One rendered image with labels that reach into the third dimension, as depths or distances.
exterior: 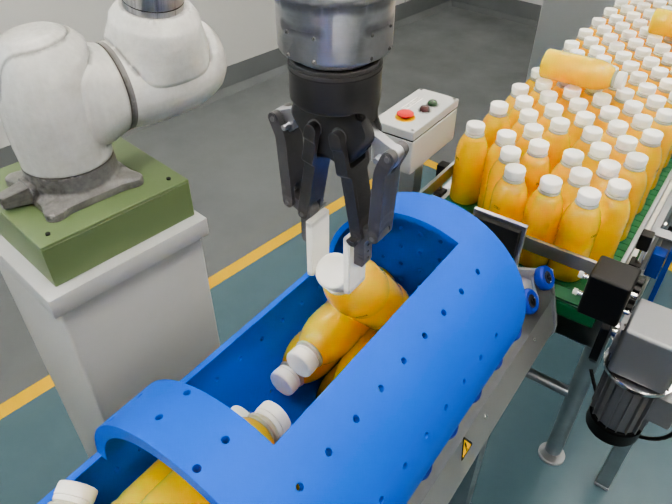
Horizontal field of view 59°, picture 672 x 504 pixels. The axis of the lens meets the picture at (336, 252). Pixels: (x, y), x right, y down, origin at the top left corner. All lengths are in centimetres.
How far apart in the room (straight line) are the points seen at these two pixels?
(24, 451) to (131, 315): 108
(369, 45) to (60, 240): 72
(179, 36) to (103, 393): 68
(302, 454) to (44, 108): 70
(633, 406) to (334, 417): 90
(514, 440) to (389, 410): 150
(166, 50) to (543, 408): 165
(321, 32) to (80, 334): 83
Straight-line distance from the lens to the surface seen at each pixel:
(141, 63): 107
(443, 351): 65
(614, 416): 140
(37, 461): 216
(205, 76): 113
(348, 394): 57
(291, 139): 55
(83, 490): 66
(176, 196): 113
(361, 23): 44
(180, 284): 122
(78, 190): 110
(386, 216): 52
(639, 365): 128
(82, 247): 107
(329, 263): 60
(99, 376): 123
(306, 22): 44
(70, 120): 104
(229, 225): 284
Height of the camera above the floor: 166
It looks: 39 degrees down
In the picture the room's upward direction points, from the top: straight up
